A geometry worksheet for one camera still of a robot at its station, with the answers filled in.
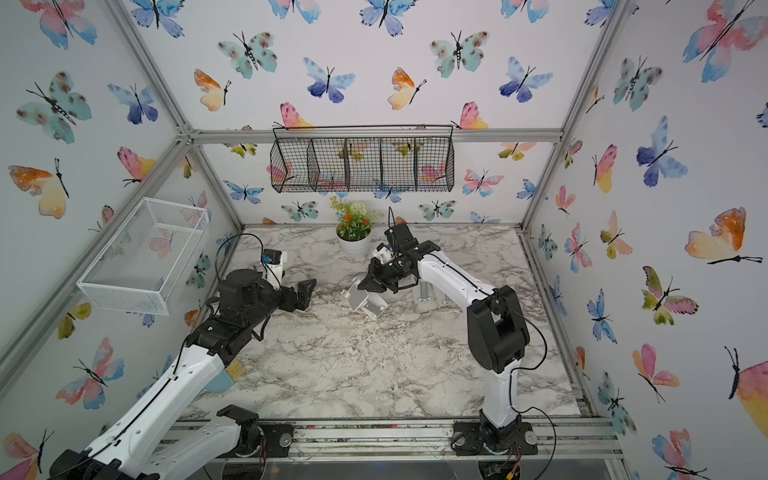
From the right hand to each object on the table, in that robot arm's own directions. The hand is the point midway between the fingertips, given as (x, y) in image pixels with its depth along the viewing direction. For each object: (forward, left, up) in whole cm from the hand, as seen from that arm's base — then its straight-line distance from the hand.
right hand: (360, 283), depth 82 cm
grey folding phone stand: (+8, -19, -16) cm, 26 cm away
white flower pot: (+22, +5, -11) cm, 25 cm away
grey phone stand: (-2, -3, -7) cm, 8 cm away
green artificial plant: (+25, +4, -1) cm, 25 cm away
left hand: (-2, +14, +6) cm, 16 cm away
